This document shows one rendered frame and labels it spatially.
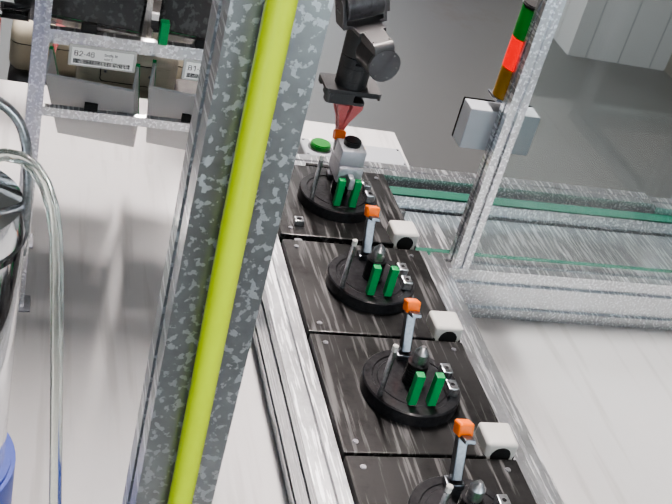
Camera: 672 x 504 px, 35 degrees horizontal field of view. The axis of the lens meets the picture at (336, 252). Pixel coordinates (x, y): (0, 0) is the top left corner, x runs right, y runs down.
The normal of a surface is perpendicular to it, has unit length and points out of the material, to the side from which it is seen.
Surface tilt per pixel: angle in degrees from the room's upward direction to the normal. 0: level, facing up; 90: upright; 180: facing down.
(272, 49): 90
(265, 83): 90
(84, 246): 0
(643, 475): 0
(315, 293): 0
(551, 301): 90
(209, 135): 90
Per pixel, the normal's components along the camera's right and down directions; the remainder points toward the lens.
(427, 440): 0.23, -0.82
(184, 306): 0.20, 0.57
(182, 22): 0.13, 0.14
